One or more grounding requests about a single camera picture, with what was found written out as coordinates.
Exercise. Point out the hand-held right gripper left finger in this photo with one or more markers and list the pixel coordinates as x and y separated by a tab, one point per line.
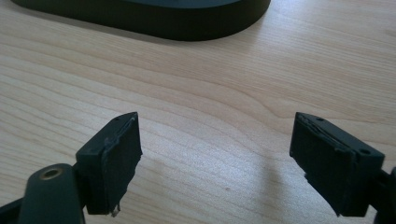
112	168

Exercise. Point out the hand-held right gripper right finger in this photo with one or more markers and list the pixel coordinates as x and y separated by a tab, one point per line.
333	168

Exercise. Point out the black oval base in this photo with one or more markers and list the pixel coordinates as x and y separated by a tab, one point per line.
162	18

